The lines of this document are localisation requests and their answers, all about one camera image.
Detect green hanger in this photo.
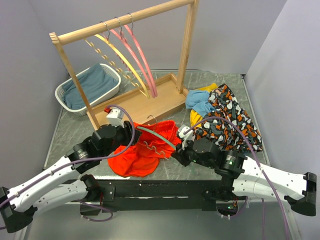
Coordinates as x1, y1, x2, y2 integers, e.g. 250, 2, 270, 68
135, 120, 189, 176

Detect yellow garment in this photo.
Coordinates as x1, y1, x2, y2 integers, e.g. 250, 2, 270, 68
188, 83, 218, 125

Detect wooden clothes rack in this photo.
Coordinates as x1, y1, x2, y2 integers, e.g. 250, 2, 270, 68
49, 0, 199, 129

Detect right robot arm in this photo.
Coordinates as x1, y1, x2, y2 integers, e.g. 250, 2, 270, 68
171, 138, 317, 217

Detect pink hanger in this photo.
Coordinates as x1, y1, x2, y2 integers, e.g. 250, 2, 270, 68
125, 13, 158, 98
111, 17, 153, 97

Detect pink hanger right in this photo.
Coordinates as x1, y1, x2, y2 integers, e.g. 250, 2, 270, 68
125, 13, 158, 98

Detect camouflage patterned shorts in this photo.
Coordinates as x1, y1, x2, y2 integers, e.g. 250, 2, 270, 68
194, 84, 263, 153

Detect light blue garment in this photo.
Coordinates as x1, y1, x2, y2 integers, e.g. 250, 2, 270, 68
185, 90, 216, 117

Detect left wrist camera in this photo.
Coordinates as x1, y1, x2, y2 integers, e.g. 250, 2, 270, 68
104, 106, 125, 128

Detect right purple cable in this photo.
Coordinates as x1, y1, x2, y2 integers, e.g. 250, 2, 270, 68
184, 116, 292, 240

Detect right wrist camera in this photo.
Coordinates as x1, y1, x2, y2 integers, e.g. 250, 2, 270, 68
177, 124, 195, 150

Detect orange shorts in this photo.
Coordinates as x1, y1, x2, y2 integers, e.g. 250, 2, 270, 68
107, 120, 181, 178

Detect yellow hanger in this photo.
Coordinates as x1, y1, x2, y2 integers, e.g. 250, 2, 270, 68
84, 21, 151, 100

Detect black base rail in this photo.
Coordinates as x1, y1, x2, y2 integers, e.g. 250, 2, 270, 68
84, 179, 245, 212

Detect pink hanger left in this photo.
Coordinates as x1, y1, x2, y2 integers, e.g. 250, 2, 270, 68
111, 17, 153, 97

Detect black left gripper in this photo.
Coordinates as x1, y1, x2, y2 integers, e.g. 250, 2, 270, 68
100, 120, 142, 159

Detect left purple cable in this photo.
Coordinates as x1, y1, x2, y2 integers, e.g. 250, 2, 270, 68
0, 104, 137, 230

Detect white laundry basket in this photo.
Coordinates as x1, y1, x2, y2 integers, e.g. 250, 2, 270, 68
55, 63, 122, 116

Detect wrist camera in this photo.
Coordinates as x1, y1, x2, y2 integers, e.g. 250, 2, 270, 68
104, 106, 125, 128
177, 124, 195, 150

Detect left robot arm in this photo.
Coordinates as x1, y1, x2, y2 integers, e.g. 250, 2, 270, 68
0, 121, 142, 233

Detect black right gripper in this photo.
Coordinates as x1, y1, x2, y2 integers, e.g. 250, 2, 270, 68
170, 137, 215, 169

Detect blue-grey cloth in basket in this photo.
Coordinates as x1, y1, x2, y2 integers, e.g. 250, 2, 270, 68
62, 63, 120, 110

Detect purple cable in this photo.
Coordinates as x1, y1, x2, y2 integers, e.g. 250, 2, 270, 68
0, 104, 137, 230
184, 116, 292, 240

